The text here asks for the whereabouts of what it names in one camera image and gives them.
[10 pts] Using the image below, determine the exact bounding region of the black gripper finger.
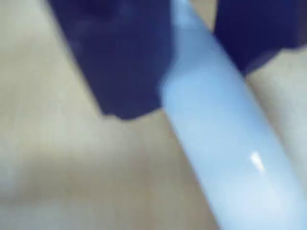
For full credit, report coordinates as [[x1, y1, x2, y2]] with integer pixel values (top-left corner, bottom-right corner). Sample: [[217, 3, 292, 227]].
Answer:
[[47, 0, 177, 121], [214, 0, 307, 77]]

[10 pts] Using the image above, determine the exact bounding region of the white plastic bottle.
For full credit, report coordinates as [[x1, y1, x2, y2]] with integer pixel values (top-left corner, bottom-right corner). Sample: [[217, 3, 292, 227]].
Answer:
[[158, 0, 307, 230]]

